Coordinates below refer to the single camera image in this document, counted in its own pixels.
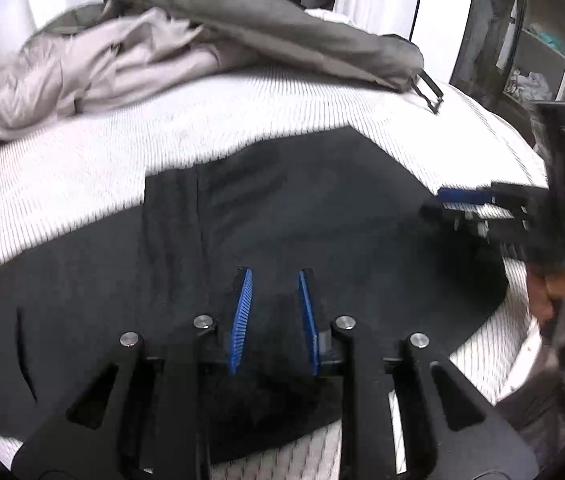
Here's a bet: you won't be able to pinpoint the dark grey sleeping bag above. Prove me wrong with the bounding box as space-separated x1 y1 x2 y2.
43 0 444 112

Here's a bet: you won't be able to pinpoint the dark open wardrobe shelf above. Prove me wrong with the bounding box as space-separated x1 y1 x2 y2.
450 0 565 124

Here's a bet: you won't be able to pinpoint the black pants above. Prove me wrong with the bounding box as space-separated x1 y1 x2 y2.
0 128 508 462

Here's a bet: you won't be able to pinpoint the white honeycomb mattress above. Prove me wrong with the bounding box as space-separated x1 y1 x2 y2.
0 64 546 479

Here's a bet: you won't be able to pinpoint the grey rumpled duvet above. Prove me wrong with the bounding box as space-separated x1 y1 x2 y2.
0 6 274 172

